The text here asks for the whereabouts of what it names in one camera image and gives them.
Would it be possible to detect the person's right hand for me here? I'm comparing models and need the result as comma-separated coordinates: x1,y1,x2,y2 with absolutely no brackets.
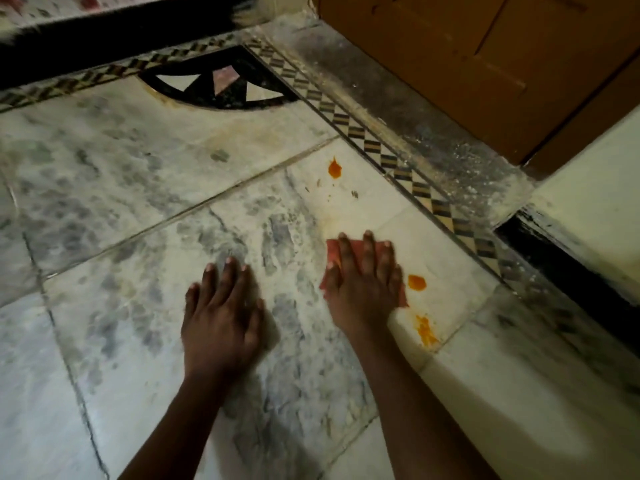
323,231,405,341

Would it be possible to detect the patterned floor rug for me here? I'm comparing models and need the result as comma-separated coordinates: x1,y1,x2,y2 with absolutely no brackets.
0,0,183,31

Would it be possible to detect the pink cleaning cloth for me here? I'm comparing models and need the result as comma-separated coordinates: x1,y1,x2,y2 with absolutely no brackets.
319,238,410,309

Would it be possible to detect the long orange sauce stain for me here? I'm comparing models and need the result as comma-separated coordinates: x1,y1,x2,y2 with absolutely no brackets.
415,315,440,348

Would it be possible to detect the brown wooden door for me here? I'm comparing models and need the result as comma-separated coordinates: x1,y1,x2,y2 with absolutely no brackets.
310,0,640,181

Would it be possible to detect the person's right forearm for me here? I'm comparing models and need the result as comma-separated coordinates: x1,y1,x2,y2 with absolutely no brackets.
345,329,501,480

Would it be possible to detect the person's left hand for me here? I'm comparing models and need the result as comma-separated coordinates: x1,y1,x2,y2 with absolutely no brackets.
181,257,266,384

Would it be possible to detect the person's left forearm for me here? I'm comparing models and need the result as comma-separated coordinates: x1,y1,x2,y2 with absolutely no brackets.
117,372,237,480

